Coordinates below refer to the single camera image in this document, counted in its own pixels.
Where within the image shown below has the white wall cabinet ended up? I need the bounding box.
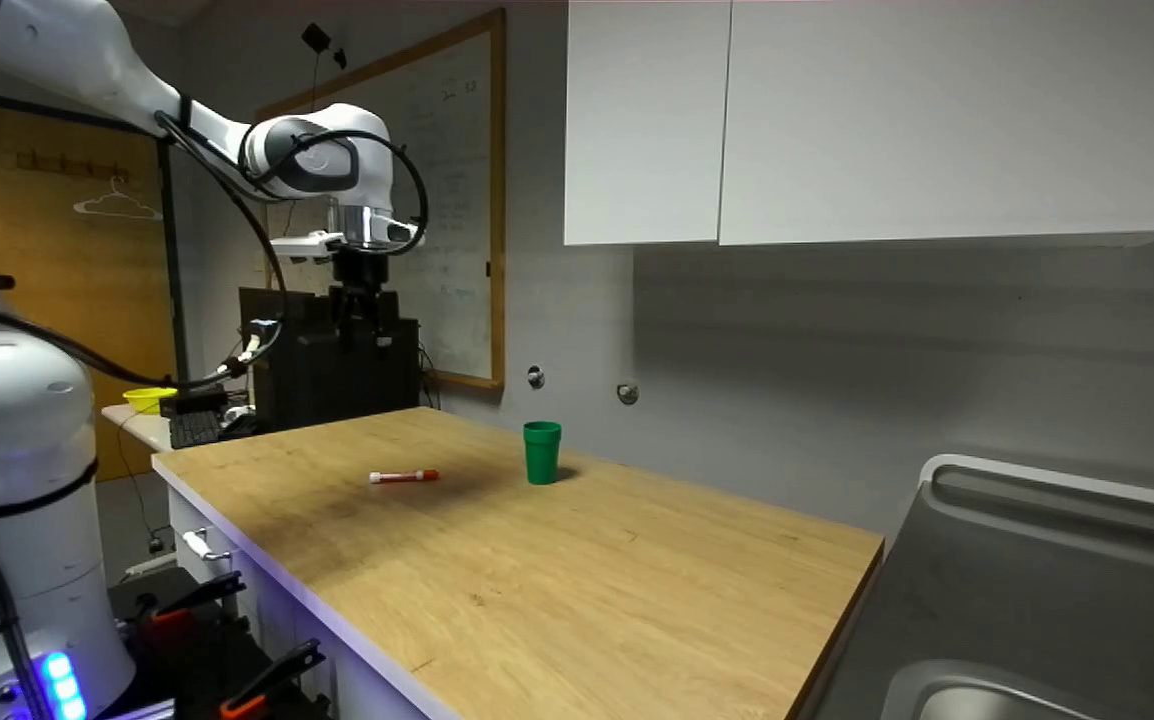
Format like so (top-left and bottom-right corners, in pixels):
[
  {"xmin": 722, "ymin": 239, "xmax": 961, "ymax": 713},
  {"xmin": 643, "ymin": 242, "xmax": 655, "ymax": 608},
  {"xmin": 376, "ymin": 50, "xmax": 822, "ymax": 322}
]
[{"xmin": 563, "ymin": 0, "xmax": 1154, "ymax": 249}]

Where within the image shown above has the green plastic cup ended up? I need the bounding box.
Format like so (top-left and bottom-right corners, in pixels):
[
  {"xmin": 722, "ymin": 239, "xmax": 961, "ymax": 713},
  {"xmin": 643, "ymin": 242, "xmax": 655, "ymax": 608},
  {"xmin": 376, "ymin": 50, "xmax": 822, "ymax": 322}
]
[{"xmin": 523, "ymin": 421, "xmax": 563, "ymax": 486}]

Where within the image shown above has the black keyboard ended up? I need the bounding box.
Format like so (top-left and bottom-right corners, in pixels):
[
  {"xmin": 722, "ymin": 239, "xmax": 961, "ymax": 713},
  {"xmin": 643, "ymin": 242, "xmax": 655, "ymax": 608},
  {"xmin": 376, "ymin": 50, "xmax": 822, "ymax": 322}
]
[{"xmin": 168, "ymin": 408, "xmax": 225, "ymax": 451}]

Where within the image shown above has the wide white cabinet door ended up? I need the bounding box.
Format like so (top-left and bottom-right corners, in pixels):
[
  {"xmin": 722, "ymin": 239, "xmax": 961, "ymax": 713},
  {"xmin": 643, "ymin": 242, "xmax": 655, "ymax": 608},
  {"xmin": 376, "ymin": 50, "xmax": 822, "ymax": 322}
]
[{"xmin": 718, "ymin": 0, "xmax": 1154, "ymax": 247}]

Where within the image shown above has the white coat hanger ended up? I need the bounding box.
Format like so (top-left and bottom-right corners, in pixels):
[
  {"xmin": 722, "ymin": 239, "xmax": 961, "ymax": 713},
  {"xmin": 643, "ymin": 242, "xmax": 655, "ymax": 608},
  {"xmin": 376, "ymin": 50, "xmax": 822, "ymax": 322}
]
[{"xmin": 72, "ymin": 177, "xmax": 165, "ymax": 222}]

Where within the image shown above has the stainless steel sink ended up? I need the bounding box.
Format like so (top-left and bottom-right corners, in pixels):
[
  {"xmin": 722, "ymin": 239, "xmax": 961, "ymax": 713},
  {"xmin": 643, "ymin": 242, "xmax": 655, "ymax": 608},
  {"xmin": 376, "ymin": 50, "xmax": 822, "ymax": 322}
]
[{"xmin": 805, "ymin": 453, "xmax": 1154, "ymax": 720}]

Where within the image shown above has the white desk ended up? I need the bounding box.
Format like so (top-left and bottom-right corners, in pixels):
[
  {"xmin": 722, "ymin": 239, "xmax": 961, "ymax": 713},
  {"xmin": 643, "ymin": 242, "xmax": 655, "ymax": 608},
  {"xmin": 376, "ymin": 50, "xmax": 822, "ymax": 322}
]
[{"xmin": 100, "ymin": 402, "xmax": 176, "ymax": 454}]

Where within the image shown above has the black pole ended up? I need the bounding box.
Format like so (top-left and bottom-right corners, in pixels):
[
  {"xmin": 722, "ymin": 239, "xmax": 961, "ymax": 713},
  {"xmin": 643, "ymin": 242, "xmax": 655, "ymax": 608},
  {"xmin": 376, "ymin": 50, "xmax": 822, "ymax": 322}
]
[{"xmin": 156, "ymin": 140, "xmax": 191, "ymax": 385}]

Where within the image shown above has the black and orange clamp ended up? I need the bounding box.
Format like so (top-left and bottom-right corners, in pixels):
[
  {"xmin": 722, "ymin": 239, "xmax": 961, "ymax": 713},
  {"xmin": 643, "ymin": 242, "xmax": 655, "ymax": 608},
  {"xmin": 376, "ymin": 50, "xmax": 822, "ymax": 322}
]
[
  {"xmin": 133, "ymin": 570, "xmax": 247, "ymax": 633},
  {"xmin": 218, "ymin": 638, "xmax": 327, "ymax": 720}
]

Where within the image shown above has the camera on mount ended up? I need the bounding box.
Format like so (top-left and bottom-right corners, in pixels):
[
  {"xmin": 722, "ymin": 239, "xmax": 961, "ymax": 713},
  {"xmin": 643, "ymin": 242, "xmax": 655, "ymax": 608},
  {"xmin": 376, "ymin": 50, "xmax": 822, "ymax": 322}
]
[{"xmin": 299, "ymin": 21, "xmax": 349, "ymax": 72}]

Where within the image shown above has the black cable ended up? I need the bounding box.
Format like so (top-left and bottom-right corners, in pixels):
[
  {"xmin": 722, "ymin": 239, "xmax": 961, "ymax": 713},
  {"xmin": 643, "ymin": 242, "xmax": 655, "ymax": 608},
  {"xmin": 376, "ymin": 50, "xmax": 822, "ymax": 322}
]
[{"xmin": 113, "ymin": 425, "xmax": 166, "ymax": 557}]

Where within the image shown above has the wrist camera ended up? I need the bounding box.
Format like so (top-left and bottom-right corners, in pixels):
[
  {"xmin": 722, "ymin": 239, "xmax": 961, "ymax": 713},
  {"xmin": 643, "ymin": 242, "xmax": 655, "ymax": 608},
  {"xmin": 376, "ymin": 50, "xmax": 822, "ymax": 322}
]
[{"xmin": 270, "ymin": 230, "xmax": 346, "ymax": 265}]

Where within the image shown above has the black monitor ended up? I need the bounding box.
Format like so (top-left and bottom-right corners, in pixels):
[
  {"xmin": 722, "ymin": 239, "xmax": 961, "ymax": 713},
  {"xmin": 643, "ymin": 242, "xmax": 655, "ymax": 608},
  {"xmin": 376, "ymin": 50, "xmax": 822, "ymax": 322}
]
[{"xmin": 238, "ymin": 287, "xmax": 422, "ymax": 435}]

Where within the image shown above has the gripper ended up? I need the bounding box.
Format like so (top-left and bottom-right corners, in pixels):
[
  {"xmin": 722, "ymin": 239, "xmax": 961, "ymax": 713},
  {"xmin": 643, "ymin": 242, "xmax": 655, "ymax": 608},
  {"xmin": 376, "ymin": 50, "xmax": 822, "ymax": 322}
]
[{"xmin": 330, "ymin": 247, "xmax": 398, "ymax": 353}]

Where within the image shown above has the drawer handle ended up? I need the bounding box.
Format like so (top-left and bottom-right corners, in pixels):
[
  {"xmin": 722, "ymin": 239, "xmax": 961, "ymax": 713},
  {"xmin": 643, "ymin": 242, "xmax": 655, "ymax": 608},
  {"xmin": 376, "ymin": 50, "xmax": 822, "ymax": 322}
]
[{"xmin": 181, "ymin": 528, "xmax": 234, "ymax": 563}]

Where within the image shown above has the wooden door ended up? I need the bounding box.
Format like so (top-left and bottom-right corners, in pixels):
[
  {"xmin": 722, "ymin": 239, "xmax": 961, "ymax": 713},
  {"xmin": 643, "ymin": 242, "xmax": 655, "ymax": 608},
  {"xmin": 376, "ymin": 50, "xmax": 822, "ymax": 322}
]
[{"xmin": 0, "ymin": 98, "xmax": 180, "ymax": 483}]

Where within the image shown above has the whiteboard with wooden frame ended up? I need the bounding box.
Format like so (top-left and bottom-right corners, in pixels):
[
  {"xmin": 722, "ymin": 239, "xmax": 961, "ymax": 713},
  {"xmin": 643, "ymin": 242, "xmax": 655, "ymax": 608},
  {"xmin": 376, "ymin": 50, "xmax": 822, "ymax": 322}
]
[{"xmin": 255, "ymin": 8, "xmax": 508, "ymax": 392}]

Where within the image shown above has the narrow white cabinet door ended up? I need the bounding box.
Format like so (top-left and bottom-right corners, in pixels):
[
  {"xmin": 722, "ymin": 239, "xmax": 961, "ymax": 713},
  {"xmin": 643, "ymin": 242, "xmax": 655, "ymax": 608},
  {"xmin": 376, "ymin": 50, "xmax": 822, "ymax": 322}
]
[{"xmin": 564, "ymin": 0, "xmax": 733, "ymax": 247}]

